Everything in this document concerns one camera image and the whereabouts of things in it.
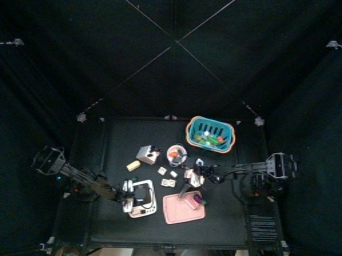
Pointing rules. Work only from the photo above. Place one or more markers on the pink cutting board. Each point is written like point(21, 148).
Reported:
point(180, 210)

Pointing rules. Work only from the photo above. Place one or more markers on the green toy vegetable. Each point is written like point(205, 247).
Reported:
point(212, 140)

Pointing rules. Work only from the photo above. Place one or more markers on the purple toy sushi roll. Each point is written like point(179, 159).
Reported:
point(197, 200)

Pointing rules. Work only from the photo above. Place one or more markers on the yellow toy butter block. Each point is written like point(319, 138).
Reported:
point(133, 165)

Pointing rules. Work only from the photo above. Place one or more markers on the grey toy toaster box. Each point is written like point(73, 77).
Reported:
point(147, 154)

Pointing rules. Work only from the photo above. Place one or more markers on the wide white sushi piece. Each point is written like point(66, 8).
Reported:
point(168, 183)

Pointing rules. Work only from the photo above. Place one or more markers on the small white sushi piece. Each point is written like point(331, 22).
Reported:
point(161, 170)
point(173, 174)

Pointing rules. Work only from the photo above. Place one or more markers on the white toy piece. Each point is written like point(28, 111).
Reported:
point(205, 134)

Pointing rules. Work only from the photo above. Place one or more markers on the white bowl with orange rim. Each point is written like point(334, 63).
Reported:
point(173, 155)

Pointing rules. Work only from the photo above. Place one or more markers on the orange toy piece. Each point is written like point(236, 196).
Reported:
point(220, 139)

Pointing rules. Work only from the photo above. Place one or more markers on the metal frame corner bracket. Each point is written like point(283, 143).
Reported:
point(169, 117)
point(16, 42)
point(80, 117)
point(259, 121)
point(332, 44)

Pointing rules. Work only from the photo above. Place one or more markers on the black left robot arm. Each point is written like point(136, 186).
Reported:
point(74, 173)

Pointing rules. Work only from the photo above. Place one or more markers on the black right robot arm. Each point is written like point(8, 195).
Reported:
point(248, 168)

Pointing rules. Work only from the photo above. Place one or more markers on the teal basket with orange rim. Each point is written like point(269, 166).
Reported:
point(211, 134)

